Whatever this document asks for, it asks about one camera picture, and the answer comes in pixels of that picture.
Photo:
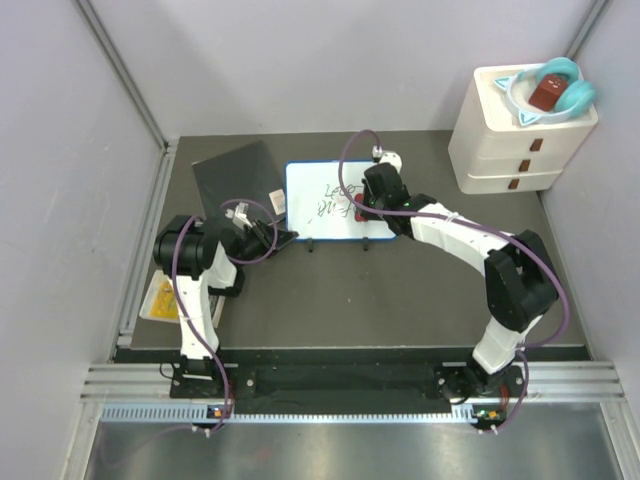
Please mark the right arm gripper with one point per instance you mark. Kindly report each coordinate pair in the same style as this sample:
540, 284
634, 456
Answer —
366, 192

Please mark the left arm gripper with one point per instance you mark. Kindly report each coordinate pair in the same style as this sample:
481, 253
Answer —
264, 233

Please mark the blue framed whiteboard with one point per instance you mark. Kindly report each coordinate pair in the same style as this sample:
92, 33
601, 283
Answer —
317, 208

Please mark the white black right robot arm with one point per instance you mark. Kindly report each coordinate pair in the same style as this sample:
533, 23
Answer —
517, 271

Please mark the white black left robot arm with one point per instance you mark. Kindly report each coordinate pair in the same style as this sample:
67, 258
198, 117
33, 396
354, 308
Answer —
203, 261

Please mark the black notebook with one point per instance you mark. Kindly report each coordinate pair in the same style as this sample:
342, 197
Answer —
248, 172

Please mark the white three drawer cabinet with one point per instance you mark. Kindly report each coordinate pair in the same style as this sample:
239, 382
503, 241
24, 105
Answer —
491, 152

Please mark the yellow package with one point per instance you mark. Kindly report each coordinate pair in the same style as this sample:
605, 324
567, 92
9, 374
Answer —
159, 303

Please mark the brown wooden block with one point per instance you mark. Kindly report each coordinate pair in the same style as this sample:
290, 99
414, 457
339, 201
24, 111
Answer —
548, 91

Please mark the teal cat ear headphones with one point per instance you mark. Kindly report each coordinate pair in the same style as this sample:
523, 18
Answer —
574, 102

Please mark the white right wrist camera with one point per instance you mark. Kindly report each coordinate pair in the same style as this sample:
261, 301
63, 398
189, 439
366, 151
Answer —
382, 156

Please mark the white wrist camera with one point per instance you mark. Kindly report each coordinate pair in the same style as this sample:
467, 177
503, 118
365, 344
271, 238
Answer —
239, 215
382, 156

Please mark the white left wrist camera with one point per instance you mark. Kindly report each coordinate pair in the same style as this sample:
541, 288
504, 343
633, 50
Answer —
239, 215

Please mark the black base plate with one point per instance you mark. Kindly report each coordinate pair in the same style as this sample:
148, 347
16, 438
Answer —
303, 383

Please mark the aluminium frame rail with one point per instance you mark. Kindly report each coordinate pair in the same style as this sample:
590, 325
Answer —
582, 381

